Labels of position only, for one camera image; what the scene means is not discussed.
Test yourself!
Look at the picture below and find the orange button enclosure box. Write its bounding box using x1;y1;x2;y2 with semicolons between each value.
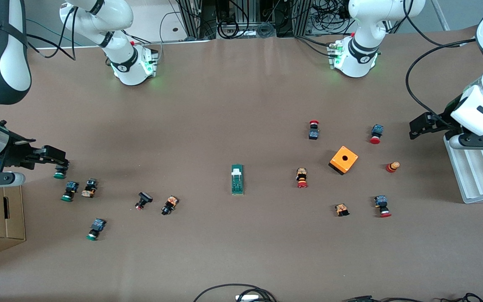
329;146;358;175

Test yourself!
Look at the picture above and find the white ridged tray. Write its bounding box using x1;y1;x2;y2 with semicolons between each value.
443;135;483;204

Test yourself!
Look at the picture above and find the black cable bundle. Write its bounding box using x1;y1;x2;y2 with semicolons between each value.
342;293;483;302

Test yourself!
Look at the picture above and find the black looped cable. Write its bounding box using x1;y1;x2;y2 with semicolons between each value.
193;284;278;302

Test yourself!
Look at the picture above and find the green terminal rail block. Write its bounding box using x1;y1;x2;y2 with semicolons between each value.
231;164;245;195

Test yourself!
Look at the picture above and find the red mushroom button blue block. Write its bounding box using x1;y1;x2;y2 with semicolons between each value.
369;124;384;144
374;195;392;218

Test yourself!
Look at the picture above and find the black square-head switch red tip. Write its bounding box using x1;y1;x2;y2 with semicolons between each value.
135;192;153;211

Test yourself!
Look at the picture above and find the black equipment rack with cables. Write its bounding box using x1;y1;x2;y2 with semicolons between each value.
177;0;351;39

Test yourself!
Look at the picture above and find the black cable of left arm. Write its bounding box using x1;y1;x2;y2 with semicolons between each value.
405;37;477;126

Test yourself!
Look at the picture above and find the white mounting plate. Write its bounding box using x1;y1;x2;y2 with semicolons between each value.
36;0;215;50

